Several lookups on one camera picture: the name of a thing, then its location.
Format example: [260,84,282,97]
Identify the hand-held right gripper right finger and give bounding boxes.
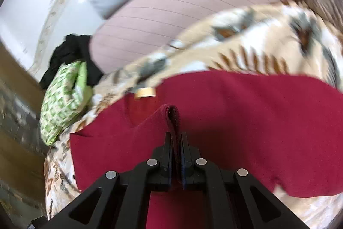
[180,132,311,229]

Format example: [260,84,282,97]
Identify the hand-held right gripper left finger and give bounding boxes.
[29,132,176,229]

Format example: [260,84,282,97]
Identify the dark red fleece garment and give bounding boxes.
[70,71,343,229]

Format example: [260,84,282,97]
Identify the green checked pillow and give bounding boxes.
[40,61,94,146]

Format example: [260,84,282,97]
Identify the pink quilted pillow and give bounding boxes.
[90,0,298,75]

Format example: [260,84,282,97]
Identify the black cloth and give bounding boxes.
[40,34,105,90]

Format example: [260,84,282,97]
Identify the beige leaf-print blanket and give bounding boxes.
[43,2,343,229]

